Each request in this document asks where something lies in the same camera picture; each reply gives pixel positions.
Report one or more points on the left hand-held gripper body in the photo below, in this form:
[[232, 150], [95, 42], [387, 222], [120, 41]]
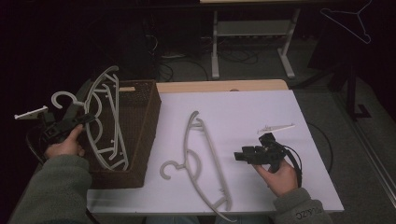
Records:
[[53, 130]]

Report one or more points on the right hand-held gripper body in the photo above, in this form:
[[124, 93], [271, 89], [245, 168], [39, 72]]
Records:
[[267, 154]]

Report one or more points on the grey plastic clothes hanger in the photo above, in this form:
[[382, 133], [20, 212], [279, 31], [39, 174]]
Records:
[[214, 155], [63, 93]]

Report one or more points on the brown woven basket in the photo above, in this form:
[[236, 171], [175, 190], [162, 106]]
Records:
[[140, 124]]

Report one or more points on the person's left hand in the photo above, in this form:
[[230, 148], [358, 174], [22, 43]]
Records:
[[67, 146]]

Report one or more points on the person's right hand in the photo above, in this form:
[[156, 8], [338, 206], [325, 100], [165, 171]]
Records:
[[281, 180]]

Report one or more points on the white table mat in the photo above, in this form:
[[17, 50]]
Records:
[[249, 105]]

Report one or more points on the black stand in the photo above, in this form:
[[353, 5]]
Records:
[[351, 77]]

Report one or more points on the metal floor rail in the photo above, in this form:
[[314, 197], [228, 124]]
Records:
[[370, 149]]

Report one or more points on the white metal frame desk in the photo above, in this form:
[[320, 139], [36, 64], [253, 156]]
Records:
[[249, 28]]

